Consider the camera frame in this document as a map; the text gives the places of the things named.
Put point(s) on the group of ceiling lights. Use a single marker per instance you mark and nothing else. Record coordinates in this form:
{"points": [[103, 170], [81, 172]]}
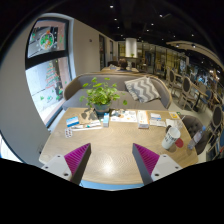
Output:
{"points": [[111, 6]]}

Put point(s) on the small white blue box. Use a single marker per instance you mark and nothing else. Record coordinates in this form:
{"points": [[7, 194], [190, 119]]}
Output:
{"points": [[155, 116]]}

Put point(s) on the grey white chevron pillow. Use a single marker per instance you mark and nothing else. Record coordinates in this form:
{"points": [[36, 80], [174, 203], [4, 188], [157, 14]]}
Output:
{"points": [[142, 89]]}

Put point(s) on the grey curved sofa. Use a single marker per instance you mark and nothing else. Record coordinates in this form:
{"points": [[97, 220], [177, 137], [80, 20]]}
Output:
{"points": [[116, 81]]}

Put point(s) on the small light blue carton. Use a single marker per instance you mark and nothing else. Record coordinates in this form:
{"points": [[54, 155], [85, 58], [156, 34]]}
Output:
{"points": [[106, 119]]}

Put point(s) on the green potted plant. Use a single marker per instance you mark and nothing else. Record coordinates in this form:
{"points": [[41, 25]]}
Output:
{"points": [[100, 95]]}

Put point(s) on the grey tufted armchair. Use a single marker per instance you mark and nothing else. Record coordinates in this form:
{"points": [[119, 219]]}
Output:
{"points": [[191, 124]]}

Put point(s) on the group of oval-back chairs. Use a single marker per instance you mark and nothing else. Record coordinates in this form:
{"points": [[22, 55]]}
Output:
{"points": [[186, 85]]}

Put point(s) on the white napkin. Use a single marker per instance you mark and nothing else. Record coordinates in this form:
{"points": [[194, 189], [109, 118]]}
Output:
{"points": [[170, 122]]}

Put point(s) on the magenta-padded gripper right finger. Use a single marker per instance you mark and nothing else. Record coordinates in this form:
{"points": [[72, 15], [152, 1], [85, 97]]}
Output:
{"points": [[148, 160]]}

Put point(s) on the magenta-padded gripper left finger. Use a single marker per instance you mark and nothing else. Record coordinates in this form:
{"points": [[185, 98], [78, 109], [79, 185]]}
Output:
{"points": [[75, 160]]}

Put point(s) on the window with painted decoration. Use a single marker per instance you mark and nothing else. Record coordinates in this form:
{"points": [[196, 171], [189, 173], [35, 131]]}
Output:
{"points": [[46, 76]]}

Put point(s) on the white paper sheets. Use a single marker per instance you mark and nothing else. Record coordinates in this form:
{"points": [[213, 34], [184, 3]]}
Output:
{"points": [[156, 123]]}

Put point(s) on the printed white leaflet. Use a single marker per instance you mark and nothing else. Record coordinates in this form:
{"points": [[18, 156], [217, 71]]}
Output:
{"points": [[124, 116]]}

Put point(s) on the person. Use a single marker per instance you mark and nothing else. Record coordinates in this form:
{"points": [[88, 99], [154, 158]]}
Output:
{"points": [[123, 64]]}

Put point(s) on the clear plastic cup with straw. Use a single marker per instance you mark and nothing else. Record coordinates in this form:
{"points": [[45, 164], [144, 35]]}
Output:
{"points": [[179, 125]]}

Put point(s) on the small wooden stand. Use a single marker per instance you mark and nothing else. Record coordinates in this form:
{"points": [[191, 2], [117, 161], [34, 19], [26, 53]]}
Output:
{"points": [[88, 116]]}

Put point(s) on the flat blue white pack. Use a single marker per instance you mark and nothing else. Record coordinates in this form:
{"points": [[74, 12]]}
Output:
{"points": [[72, 121]]}

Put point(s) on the silver blister pack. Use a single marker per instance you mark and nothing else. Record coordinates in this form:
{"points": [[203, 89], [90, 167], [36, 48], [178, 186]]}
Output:
{"points": [[68, 133]]}

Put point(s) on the yellow card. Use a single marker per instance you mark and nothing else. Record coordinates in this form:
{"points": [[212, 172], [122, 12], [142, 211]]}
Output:
{"points": [[173, 115]]}

